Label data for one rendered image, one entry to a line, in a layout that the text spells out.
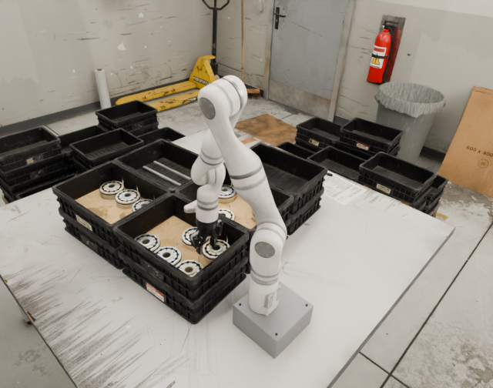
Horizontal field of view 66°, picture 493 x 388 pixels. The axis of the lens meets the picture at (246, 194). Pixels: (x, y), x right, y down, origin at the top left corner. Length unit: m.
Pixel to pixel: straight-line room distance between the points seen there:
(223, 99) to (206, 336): 0.80
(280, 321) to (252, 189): 0.48
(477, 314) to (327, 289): 1.36
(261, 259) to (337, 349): 0.44
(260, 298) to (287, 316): 0.12
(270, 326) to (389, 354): 1.15
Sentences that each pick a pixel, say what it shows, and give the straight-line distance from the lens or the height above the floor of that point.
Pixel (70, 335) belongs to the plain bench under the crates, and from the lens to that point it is 1.46.
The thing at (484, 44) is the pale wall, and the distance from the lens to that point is 3.93.
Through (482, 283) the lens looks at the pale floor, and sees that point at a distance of 2.95.
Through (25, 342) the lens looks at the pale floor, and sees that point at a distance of 2.43.
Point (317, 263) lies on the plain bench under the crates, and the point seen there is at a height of 0.70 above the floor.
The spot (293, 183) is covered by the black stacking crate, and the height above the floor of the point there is 0.83.
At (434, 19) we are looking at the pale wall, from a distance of 4.03.
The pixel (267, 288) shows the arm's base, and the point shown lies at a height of 0.92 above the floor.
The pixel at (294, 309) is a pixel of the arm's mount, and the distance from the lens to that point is 1.32.
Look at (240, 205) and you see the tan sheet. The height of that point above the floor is 0.83.
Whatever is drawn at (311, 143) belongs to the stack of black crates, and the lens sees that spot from 3.25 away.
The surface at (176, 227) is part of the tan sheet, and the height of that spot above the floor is 0.83.
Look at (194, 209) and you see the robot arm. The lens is 1.29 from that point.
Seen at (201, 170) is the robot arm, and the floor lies 1.23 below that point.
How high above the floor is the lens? 1.81
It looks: 34 degrees down
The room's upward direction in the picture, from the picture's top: 3 degrees clockwise
